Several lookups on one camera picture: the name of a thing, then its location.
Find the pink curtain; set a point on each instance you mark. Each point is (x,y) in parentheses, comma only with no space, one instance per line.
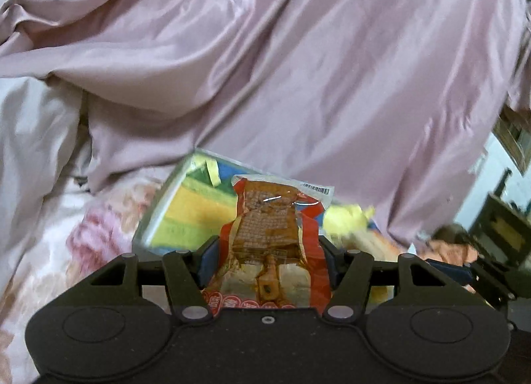
(290,68)

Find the yellow crumpled paper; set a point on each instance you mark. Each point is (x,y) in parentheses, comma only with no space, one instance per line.
(346,220)

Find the wooden window frame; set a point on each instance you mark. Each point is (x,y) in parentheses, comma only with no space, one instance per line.
(514,131)

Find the grey box with colourful lining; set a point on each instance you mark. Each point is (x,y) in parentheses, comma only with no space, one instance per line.
(186,209)

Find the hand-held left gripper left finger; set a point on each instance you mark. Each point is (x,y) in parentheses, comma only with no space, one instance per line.
(207,263)

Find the floral bedsheet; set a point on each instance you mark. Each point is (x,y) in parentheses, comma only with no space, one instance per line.
(95,238)

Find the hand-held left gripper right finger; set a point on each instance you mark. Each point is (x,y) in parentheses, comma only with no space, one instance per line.
(334,261)

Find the dark wooden furniture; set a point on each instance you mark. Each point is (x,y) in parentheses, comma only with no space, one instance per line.
(504,226)

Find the pale pink duvet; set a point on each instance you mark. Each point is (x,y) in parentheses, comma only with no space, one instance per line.
(37,139)

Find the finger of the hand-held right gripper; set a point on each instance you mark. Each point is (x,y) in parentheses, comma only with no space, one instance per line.
(450,270)

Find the red-orange clear snack packet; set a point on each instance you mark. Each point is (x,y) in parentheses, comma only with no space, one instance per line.
(269,234)

